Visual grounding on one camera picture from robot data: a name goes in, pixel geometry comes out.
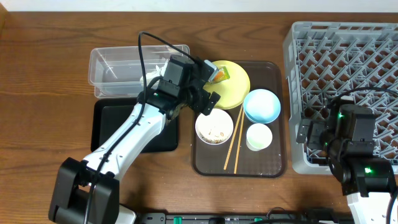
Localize yellow plate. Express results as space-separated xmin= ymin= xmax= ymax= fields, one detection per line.
xmin=203 ymin=60 xmax=250 ymax=110

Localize green orange snack wrapper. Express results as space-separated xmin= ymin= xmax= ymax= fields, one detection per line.
xmin=210 ymin=67 xmax=230 ymax=84

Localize white bowl with food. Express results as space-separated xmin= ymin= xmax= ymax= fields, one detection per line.
xmin=195 ymin=109 xmax=234 ymax=145

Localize white cup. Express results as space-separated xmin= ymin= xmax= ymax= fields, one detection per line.
xmin=246 ymin=123 xmax=273 ymax=151

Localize wooden chopstick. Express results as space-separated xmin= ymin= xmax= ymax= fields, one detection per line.
xmin=234 ymin=105 xmax=244 ymax=174
xmin=223 ymin=104 xmax=243 ymax=170

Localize light blue bowl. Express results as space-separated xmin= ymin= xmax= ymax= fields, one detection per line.
xmin=243 ymin=89 xmax=282 ymax=124

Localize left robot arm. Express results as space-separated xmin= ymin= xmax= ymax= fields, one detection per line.
xmin=48 ymin=55 xmax=220 ymax=223

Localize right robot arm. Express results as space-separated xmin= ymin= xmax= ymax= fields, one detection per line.
xmin=296 ymin=104 xmax=397 ymax=223

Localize grey dishwasher rack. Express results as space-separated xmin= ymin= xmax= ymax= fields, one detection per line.
xmin=283 ymin=22 xmax=397 ymax=175

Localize clear plastic waste bin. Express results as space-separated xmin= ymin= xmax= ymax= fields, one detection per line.
xmin=88 ymin=45 xmax=181 ymax=98

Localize brown serving tray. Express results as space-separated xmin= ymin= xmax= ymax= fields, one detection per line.
xmin=192 ymin=61 xmax=286 ymax=178

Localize black plastic tray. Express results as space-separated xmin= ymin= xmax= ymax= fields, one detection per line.
xmin=91 ymin=98 xmax=178 ymax=154

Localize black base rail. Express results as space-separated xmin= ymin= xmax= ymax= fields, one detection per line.
xmin=135 ymin=207 xmax=354 ymax=224

